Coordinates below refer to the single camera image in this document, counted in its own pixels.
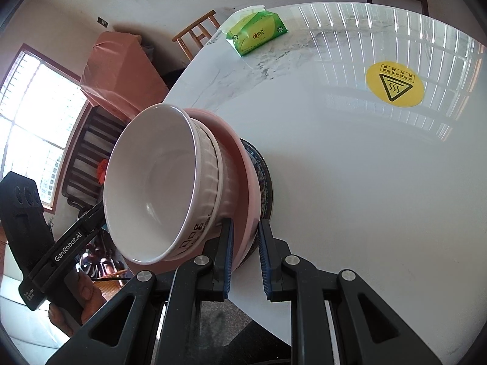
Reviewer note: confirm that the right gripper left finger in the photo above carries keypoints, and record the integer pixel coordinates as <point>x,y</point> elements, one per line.
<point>152,320</point>

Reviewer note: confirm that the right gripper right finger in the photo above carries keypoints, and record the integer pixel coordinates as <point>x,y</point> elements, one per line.
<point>335,317</point>

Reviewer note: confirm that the white Rabbit bowl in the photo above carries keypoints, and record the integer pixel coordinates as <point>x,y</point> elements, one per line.
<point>124,194</point>

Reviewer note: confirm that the pink bowl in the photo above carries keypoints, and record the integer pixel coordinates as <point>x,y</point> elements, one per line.
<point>243,182</point>

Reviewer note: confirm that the blue white patterned plate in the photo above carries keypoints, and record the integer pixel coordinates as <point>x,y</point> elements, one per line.
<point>264,178</point>

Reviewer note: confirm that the white bowl blue cartoon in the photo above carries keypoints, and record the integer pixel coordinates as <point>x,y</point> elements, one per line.
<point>228,188</point>

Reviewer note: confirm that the person's left hand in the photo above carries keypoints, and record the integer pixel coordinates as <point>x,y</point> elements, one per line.
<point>88,295</point>

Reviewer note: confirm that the dark wooden bench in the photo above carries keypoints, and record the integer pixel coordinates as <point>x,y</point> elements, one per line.
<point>81,185</point>

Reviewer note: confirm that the wooden framed window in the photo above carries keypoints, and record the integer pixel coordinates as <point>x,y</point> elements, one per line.
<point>42,106</point>

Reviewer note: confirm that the pink cloth covered furniture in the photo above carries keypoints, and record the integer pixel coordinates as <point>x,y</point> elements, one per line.
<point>120,78</point>

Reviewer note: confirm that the yellow warning sticker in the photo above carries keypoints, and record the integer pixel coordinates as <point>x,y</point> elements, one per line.
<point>395,84</point>

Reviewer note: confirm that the light wooden chair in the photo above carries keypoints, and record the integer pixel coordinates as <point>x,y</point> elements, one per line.
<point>200,32</point>

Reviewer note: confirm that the green tissue pack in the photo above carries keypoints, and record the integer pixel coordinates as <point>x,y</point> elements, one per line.
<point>249,28</point>

